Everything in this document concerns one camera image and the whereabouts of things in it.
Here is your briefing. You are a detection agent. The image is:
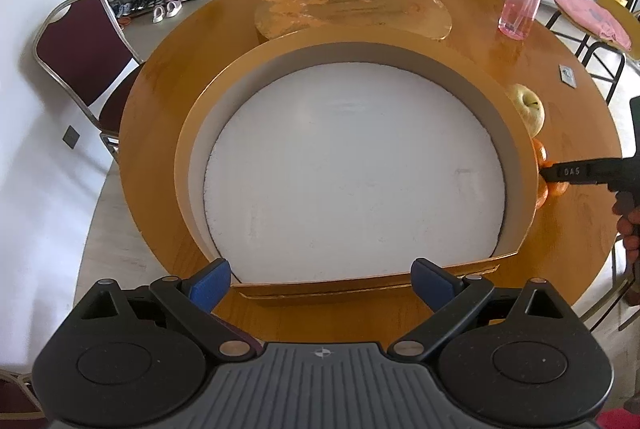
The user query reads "yellow bar stool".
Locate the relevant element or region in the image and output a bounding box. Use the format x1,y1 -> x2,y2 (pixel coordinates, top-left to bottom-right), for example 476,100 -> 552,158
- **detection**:
546,0 -> 639,104

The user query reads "yellow green apple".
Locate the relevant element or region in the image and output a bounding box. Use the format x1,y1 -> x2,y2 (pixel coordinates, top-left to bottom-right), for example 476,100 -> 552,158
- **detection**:
506,84 -> 546,138

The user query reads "person right hand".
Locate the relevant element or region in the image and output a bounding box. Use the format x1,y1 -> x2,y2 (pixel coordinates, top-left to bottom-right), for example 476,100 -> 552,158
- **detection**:
613,192 -> 640,265

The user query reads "pink cloth on stool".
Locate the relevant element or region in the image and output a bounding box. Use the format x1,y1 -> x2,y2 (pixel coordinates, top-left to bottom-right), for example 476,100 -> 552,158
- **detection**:
554,0 -> 631,51

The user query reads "small grey foil sachet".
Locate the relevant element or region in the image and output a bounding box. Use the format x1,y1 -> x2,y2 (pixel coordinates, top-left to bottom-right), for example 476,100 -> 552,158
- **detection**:
559,65 -> 577,89

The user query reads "maroon chair left side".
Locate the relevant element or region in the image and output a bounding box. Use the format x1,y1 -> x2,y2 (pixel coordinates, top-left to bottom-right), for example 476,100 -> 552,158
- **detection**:
32,0 -> 144,158

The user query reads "small orange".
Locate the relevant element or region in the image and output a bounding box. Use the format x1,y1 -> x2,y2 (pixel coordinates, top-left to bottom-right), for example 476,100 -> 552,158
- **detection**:
547,182 -> 570,197
535,176 -> 549,210
532,138 -> 548,168

